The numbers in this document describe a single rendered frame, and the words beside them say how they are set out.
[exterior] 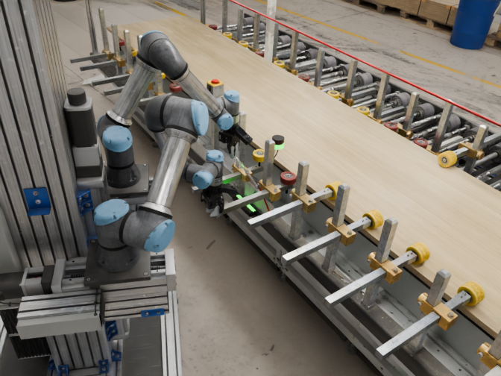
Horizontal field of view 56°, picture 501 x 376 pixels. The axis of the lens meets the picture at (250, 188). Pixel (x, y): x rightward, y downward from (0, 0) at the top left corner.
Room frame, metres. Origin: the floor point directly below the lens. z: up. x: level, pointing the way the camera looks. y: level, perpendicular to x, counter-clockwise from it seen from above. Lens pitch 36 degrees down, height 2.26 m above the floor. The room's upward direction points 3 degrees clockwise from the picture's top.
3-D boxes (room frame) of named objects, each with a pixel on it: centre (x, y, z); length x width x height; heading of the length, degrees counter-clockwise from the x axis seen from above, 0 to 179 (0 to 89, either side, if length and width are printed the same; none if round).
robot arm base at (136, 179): (1.70, 0.56, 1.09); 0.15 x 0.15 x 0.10
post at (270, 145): (1.95, -0.08, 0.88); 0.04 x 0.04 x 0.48; 36
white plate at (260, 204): (1.96, -0.04, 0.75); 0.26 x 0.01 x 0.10; 36
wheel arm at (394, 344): (1.08, -0.64, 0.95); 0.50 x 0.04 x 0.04; 126
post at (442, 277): (1.15, -0.67, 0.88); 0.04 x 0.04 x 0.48; 36
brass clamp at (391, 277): (1.33, -0.54, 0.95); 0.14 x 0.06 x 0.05; 36
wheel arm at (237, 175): (2.07, 0.12, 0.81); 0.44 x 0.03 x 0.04; 126
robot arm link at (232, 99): (2.07, 0.12, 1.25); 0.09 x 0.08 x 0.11; 117
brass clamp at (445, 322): (1.13, -0.68, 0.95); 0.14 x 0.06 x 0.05; 36
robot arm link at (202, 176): (1.64, 0.21, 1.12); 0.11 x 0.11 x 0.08; 73
